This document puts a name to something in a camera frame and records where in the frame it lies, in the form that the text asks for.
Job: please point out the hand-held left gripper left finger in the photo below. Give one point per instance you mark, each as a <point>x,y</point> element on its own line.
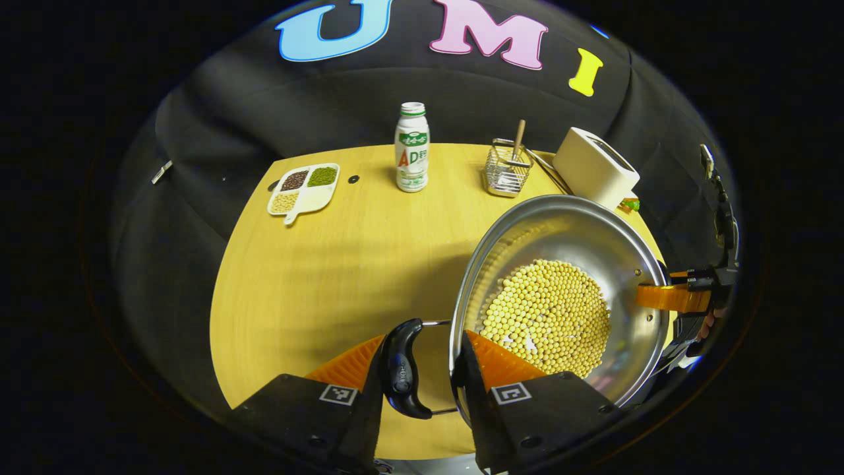
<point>372,422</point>

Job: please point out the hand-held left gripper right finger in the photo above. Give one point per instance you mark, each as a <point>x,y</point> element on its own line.
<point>471,402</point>

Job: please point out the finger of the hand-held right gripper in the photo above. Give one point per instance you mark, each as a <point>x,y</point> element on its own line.
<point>666,297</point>

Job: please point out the sandwich with green lettuce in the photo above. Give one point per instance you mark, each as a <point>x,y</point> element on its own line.
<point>631,204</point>

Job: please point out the pile of yellow soybeans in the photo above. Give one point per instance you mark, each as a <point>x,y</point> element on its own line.
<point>547,316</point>

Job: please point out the white toaster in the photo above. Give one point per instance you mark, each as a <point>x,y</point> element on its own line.
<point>593,168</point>

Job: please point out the white divided bean dish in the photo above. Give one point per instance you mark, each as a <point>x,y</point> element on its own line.
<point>303,191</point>

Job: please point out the white drink bottle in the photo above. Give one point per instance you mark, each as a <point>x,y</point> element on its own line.
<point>412,152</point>

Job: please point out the small silver clip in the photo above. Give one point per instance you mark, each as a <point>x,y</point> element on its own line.
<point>161,172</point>

